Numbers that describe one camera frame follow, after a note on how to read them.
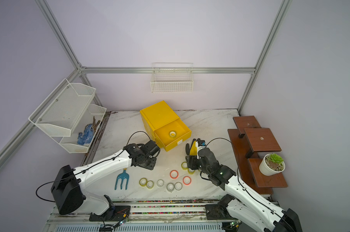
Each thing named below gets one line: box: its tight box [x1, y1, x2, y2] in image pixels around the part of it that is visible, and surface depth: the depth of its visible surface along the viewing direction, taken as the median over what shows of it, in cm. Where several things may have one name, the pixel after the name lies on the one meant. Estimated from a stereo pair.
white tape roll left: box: [156, 178, 165, 188], surface depth 86 cm
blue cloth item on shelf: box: [77, 123, 95, 145], surface depth 90 cm
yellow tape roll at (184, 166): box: [180, 161, 189, 171], surface depth 92 cm
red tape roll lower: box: [182, 175, 192, 186], surface depth 86 cm
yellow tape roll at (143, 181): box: [139, 177, 148, 187], surface depth 85 cm
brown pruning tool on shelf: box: [92, 116, 101, 132], surface depth 95 cm
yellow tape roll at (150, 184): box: [145, 180, 155, 189], surface depth 84 cm
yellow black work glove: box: [185, 138, 201, 157], surface depth 97 cm
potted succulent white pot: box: [259, 153, 286, 176], surface depth 67 cm
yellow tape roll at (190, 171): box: [187, 167, 196, 175], surface depth 89 cm
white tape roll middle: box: [166, 182, 175, 192], surface depth 84 cm
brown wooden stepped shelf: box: [227, 115, 289, 195], surface depth 77 cm
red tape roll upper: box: [169, 169, 179, 180], surface depth 88 cm
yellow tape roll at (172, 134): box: [169, 130, 177, 138], surface depth 88 cm
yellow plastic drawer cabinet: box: [139, 100, 192, 152], surface depth 88 cm
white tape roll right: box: [174, 181, 183, 191], surface depth 84 cm
